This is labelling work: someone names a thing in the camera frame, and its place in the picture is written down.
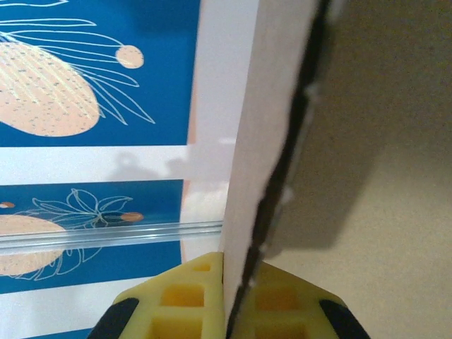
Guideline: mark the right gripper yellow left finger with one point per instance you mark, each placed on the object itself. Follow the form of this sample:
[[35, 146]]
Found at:
[[183, 310]]

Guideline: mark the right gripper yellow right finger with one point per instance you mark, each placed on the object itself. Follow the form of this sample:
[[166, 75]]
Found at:
[[289, 307]]

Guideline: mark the brown cardboard box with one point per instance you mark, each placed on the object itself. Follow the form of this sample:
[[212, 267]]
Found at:
[[370, 141]]

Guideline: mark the blue floral wall panel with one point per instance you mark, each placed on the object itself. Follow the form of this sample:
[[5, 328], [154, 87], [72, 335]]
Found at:
[[159, 106], [159, 197], [141, 261]]

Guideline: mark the aluminium corner post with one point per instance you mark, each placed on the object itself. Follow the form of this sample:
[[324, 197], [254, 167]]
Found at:
[[106, 238]]

